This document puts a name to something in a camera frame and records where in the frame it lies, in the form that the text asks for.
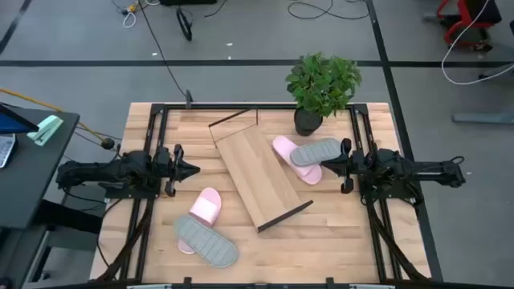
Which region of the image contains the white floor cable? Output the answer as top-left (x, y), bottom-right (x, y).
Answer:
top-left (440, 0), bottom-right (514, 87)

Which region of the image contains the black strap loop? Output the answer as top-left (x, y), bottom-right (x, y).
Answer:
top-left (175, 5), bottom-right (194, 43)

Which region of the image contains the yellow floor cable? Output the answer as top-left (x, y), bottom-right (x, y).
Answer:
top-left (0, 88), bottom-right (105, 141)

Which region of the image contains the black coiled floor cable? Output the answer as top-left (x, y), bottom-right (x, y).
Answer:
top-left (287, 0), bottom-right (370, 21)

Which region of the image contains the open laptop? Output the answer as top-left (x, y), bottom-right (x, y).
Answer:
top-left (0, 100), bottom-right (40, 169)

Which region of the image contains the pink slide sandal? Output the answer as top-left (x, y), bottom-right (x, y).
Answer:
top-left (176, 186), bottom-right (222, 255)
top-left (271, 135), bottom-right (323, 186)

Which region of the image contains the thin black floor cable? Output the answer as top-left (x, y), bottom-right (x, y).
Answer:
top-left (137, 0), bottom-right (189, 100)

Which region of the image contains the white cable with yellow plug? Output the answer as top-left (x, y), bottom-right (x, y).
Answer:
top-left (121, 0), bottom-right (161, 30)

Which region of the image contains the black side desk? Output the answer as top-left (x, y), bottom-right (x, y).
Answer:
top-left (0, 103), bottom-right (81, 230)

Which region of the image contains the mint green stapler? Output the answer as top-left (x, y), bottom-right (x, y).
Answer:
top-left (26, 114), bottom-right (64, 147)

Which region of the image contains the green potted plant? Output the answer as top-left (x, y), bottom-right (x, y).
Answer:
top-left (284, 51), bottom-right (362, 137)

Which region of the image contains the black cable bundle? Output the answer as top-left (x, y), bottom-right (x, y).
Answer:
top-left (365, 198), bottom-right (427, 282)
top-left (103, 198), bottom-right (154, 282)

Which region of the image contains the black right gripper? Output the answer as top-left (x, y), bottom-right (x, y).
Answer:
top-left (320, 138), bottom-right (365, 194)

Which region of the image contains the wooden shelf with black frame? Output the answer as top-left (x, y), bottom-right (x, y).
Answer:
top-left (207, 107), bottom-right (314, 234)

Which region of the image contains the red metal cart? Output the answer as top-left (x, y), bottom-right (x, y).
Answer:
top-left (435, 0), bottom-right (503, 52)

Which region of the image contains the grey slide sandal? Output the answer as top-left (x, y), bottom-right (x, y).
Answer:
top-left (289, 137), bottom-right (343, 168)
top-left (173, 214), bottom-right (240, 269)

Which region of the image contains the black metal table frame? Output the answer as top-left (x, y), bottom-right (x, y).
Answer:
top-left (96, 102), bottom-right (433, 289)

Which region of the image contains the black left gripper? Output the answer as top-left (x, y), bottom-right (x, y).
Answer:
top-left (154, 144), bottom-right (201, 197)

